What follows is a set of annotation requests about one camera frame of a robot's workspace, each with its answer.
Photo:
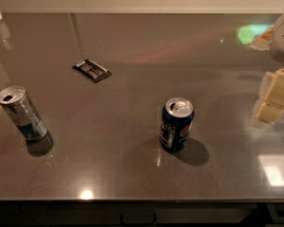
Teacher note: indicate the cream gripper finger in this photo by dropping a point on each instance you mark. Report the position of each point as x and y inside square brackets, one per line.
[261, 104]
[275, 98]

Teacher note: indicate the blue pepsi can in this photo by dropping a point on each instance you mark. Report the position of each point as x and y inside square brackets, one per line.
[177, 117]

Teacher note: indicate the silver redbull can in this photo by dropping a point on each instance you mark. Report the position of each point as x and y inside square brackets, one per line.
[22, 112]

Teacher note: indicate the dark snack packet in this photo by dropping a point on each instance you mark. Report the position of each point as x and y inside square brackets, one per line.
[92, 70]

